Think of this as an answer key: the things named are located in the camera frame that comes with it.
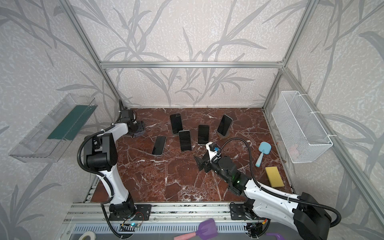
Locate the grey phone stand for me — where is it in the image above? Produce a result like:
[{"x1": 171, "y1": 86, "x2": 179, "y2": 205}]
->
[{"x1": 132, "y1": 121, "x2": 146, "y2": 138}]

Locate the black phone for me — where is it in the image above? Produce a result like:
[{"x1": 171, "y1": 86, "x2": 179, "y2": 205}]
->
[
  {"x1": 179, "y1": 130, "x2": 192, "y2": 152},
  {"x1": 198, "y1": 125, "x2": 210, "y2": 145},
  {"x1": 152, "y1": 136, "x2": 167, "y2": 156},
  {"x1": 170, "y1": 113, "x2": 183, "y2": 135}
]

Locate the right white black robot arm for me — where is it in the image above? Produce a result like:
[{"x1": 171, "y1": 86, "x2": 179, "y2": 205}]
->
[{"x1": 194, "y1": 142, "x2": 342, "y2": 240}]

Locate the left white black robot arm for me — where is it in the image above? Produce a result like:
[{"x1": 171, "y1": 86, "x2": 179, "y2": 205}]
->
[{"x1": 77, "y1": 109, "x2": 145, "y2": 219}]

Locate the back right blue phone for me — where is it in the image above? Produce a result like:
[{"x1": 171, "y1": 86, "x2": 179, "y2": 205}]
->
[{"x1": 217, "y1": 115, "x2": 233, "y2": 135}]

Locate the yellow sponge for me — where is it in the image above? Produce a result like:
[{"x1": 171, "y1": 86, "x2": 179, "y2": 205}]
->
[{"x1": 265, "y1": 167, "x2": 285, "y2": 188}]

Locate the purple pink toy shovel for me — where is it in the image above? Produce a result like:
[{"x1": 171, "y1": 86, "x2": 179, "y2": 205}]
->
[{"x1": 174, "y1": 219, "x2": 218, "y2": 240}]

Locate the white tape roll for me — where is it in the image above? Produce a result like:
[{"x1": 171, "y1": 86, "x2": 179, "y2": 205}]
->
[{"x1": 79, "y1": 231, "x2": 97, "y2": 240}]

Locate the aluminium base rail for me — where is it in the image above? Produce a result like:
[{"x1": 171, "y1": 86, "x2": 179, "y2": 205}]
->
[{"x1": 61, "y1": 201, "x2": 317, "y2": 233}]

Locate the white wire mesh basket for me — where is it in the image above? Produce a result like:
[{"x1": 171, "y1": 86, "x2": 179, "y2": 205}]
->
[{"x1": 272, "y1": 91, "x2": 333, "y2": 164}]

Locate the clear plastic wall shelf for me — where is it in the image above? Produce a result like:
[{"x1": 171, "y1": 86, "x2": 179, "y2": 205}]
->
[{"x1": 9, "y1": 94, "x2": 98, "y2": 163}]

